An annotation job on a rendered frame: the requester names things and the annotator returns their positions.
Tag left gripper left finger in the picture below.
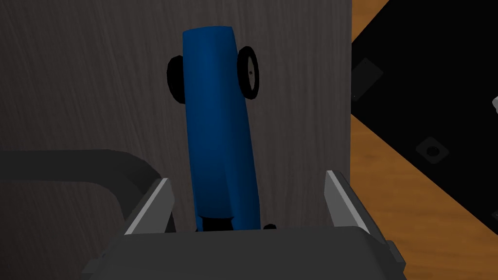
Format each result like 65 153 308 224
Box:
124 177 177 236

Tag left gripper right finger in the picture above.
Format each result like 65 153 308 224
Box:
323 169 387 244

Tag blue toy car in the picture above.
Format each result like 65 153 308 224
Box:
166 25 278 233

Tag dark grey wooden table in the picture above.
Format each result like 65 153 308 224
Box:
0 0 353 280

